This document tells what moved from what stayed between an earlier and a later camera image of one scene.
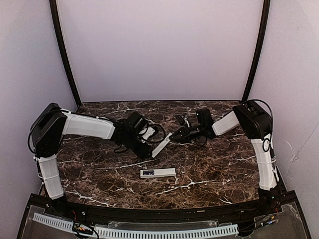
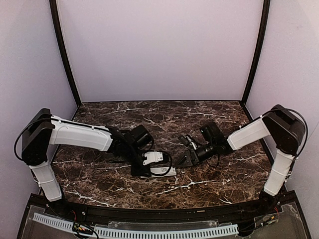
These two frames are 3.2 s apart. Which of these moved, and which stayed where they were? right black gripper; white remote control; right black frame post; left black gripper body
Moved: left black gripper body; right black gripper
Stayed: right black frame post; white remote control
